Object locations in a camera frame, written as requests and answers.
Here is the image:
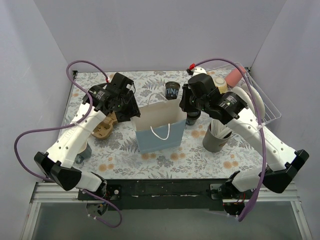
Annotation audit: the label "black coffee cup lid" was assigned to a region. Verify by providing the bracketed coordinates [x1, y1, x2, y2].
[187, 110, 201, 120]

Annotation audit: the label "black coffee cup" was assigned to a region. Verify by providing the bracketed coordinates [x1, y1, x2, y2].
[186, 117, 197, 126]
[165, 81, 181, 100]

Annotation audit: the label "light blue paper bag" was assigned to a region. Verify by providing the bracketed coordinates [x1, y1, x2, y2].
[130, 93, 187, 154]

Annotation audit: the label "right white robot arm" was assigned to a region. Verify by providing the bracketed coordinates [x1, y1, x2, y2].
[179, 73, 309, 199]

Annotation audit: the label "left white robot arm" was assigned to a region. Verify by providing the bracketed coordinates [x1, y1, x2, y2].
[34, 72, 141, 200]

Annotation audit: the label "yellow patterned bowl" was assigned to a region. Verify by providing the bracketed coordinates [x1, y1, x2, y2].
[213, 77, 228, 94]

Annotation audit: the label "brown cardboard cup sleeves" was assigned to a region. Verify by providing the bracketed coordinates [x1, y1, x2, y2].
[92, 112, 118, 140]

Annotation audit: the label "pink plastic cup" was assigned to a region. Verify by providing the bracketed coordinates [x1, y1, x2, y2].
[224, 67, 246, 88]

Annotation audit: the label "front white plate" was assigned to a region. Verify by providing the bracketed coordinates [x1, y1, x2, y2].
[232, 86, 255, 113]

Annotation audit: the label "white plate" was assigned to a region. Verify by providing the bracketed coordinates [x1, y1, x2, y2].
[241, 83, 266, 119]
[232, 86, 255, 113]

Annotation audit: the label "grey cup with straws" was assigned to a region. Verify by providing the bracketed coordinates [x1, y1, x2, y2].
[202, 119, 232, 153]

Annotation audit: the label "floral tablecloth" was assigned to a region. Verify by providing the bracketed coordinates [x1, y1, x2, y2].
[63, 70, 262, 179]

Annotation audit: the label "back white plate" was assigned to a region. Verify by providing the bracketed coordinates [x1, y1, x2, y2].
[241, 83, 266, 119]

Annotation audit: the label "white paper cup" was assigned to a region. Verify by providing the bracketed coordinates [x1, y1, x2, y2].
[74, 141, 92, 164]

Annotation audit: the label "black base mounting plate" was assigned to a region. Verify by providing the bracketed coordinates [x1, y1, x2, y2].
[77, 177, 256, 212]

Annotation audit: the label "white wire dish rack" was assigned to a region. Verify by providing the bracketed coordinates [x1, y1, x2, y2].
[207, 62, 282, 125]

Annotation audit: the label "aluminium frame rail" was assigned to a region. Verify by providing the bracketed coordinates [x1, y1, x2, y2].
[29, 183, 313, 240]

